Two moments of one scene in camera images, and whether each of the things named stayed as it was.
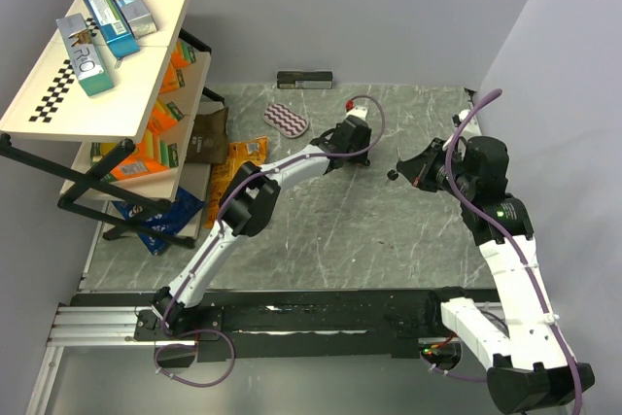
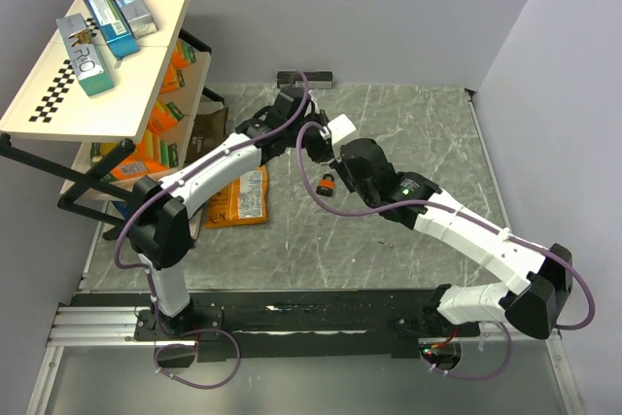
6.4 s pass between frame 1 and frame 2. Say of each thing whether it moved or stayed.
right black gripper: moved
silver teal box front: stayed
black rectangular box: stayed
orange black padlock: moved
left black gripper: moved
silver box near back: stayed
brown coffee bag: stayed
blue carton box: stayed
